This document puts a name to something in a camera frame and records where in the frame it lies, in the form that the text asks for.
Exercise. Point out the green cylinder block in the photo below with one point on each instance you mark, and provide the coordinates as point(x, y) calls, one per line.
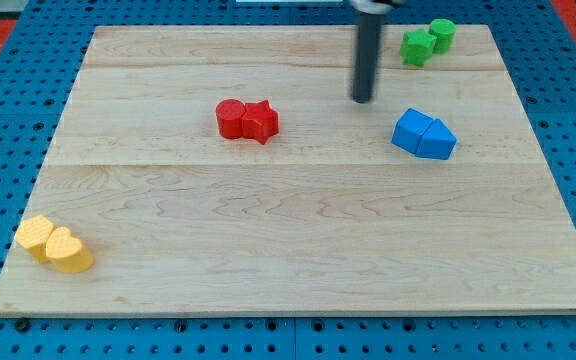
point(444, 30)

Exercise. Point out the blue triangle block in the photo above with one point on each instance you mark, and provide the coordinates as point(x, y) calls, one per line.
point(437, 142)

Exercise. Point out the yellow hexagon block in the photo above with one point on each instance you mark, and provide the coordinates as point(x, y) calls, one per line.
point(32, 235)

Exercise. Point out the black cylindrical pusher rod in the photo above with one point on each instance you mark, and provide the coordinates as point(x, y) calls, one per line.
point(367, 52)

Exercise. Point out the green star block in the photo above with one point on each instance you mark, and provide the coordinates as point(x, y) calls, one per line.
point(417, 47)

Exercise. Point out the red star block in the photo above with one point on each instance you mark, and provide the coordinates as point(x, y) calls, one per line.
point(260, 121)

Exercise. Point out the red cylinder block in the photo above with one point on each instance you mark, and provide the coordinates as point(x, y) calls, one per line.
point(229, 113)

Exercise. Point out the yellow heart block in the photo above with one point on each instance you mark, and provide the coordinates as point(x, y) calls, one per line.
point(68, 253)

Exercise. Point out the blue cube block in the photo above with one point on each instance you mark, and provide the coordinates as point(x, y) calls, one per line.
point(409, 130)

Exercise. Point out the wooden board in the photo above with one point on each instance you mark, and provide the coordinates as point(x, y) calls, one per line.
point(327, 219)

